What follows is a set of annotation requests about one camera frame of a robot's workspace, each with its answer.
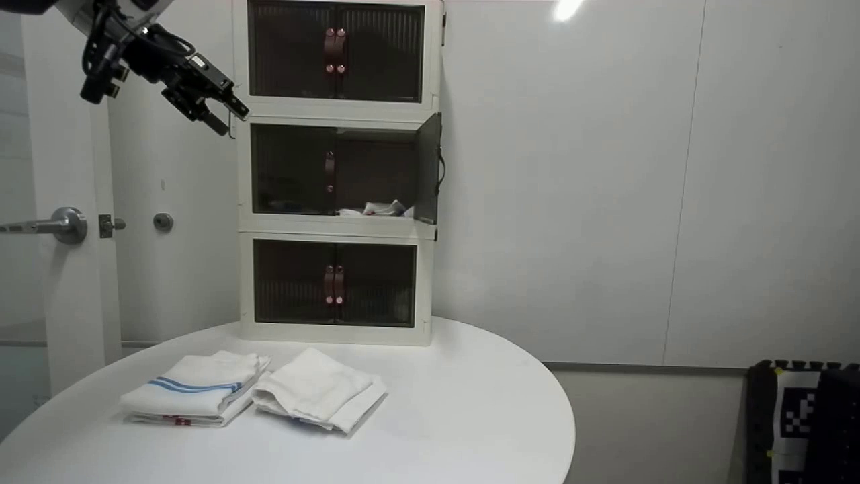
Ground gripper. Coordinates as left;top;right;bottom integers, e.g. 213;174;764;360
123;26;251;136

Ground dark translucent cabinet door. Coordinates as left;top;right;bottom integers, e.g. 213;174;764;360
334;241;418;329
251;124;337;216
335;2;426;104
247;0;337;102
253;239;336;327
414;112;443;225

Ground white room door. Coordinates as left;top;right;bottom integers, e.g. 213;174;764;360
20;0;123;399

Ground heap of white packets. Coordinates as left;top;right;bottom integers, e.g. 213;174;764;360
336;199;415;218

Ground white three-tier cabinet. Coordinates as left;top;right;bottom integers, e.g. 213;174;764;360
232;0;447;348

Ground folded white towel blue stripes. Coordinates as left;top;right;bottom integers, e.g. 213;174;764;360
119;350;272;428

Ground folded plain white towel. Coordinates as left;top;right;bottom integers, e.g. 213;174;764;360
251;346;389;435

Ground black foam mat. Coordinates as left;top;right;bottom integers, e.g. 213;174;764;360
744;359;860;484

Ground black and white marker board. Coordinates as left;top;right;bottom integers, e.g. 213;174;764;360
771;368;824;484

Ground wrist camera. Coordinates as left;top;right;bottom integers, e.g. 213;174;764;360
80;39;130;106

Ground silver door lever handle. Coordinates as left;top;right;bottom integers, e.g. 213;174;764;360
0;206;89;245

